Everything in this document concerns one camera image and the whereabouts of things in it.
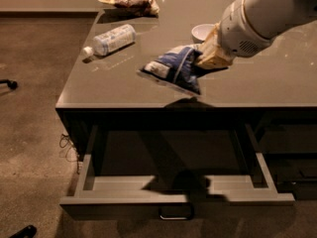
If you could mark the black chair caster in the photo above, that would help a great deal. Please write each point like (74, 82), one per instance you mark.
(10, 83)

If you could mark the blue white chip bag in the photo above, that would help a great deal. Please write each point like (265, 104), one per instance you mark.
(175, 69)

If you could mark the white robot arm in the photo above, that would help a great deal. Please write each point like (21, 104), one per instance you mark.
(248, 27)

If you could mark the clear plastic water bottle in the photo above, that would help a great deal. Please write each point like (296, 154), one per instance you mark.
(111, 41)

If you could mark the black chair leg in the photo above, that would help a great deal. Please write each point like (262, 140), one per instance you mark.
(28, 232)

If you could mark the metal drawer handle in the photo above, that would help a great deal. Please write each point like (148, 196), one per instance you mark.
(176, 213)

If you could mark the grey cabinet counter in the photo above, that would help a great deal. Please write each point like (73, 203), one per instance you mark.
(273, 93)

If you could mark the open grey top drawer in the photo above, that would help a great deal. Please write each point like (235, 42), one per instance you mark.
(131, 174)

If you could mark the white ceramic bowl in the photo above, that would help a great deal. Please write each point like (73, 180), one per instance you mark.
(200, 32)

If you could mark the brown snack bag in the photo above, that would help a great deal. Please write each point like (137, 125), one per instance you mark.
(137, 7)

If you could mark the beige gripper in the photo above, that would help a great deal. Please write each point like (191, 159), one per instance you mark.
(240, 33)

